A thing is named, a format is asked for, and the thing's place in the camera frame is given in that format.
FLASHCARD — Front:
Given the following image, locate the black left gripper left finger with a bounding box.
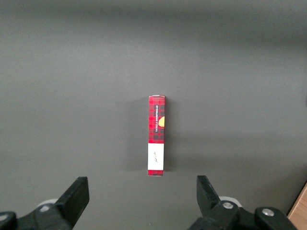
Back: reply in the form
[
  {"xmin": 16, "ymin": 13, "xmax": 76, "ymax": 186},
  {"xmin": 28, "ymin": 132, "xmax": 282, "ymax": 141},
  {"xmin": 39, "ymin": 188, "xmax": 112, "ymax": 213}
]
[{"xmin": 16, "ymin": 176, "xmax": 91, "ymax": 230}]

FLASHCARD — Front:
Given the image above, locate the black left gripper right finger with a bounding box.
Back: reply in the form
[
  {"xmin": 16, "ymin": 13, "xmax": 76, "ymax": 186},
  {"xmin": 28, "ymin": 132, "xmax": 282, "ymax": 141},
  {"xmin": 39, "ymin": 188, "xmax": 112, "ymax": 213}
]
[{"xmin": 189, "ymin": 175, "xmax": 241, "ymax": 230}]

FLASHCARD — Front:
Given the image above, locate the light wooden cabinet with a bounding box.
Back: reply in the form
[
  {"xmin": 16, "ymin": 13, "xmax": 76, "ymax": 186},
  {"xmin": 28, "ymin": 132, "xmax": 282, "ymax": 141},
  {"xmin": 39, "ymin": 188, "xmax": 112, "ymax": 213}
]
[{"xmin": 287, "ymin": 181, "xmax": 307, "ymax": 230}]

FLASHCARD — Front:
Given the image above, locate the red plaid shortbread box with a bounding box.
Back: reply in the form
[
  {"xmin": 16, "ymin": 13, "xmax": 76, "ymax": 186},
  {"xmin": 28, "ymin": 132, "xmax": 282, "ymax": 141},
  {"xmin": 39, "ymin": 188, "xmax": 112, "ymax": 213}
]
[{"xmin": 146, "ymin": 94, "xmax": 166, "ymax": 177}]

